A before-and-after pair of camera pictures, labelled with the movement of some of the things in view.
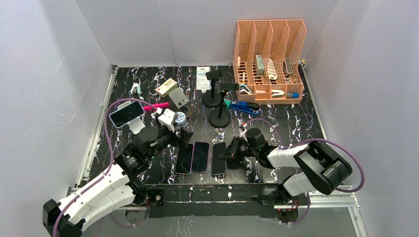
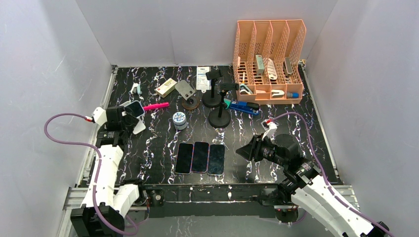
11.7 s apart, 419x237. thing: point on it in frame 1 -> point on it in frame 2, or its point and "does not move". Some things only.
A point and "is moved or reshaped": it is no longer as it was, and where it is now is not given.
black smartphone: x=184 y=159 does not move
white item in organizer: x=272 y=71 does not move
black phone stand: x=221 y=117 does not move
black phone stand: x=212 y=98 does not move
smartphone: x=219 y=165 is moved or reshaped
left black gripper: x=183 y=140 -> x=131 y=123
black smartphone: x=200 y=157 does not move
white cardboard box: x=167 y=87 does not move
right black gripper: x=231 y=152 -> x=252 y=149
